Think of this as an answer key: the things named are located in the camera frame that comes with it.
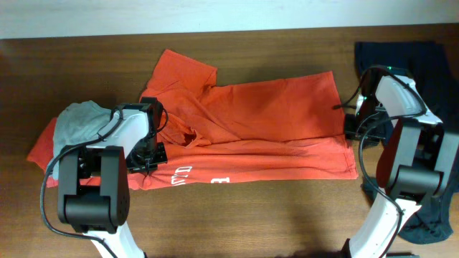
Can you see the grey folded t-shirt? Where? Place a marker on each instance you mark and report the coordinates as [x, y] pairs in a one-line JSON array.
[[79, 123]]

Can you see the red printed t-shirt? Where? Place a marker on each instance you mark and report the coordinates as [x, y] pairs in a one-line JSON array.
[[286, 129]]

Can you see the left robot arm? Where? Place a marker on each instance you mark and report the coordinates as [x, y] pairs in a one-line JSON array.
[[93, 192]]

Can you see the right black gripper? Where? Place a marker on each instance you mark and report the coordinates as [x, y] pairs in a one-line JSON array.
[[351, 132]]

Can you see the red folded garment under grey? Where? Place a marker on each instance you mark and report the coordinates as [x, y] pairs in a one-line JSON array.
[[42, 153]]

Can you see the dark navy garment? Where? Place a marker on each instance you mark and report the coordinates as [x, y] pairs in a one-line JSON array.
[[439, 89]]

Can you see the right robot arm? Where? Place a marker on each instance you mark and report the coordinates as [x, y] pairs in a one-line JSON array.
[[415, 165]]

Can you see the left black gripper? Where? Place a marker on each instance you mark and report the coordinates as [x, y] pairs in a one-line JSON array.
[[138, 167]]

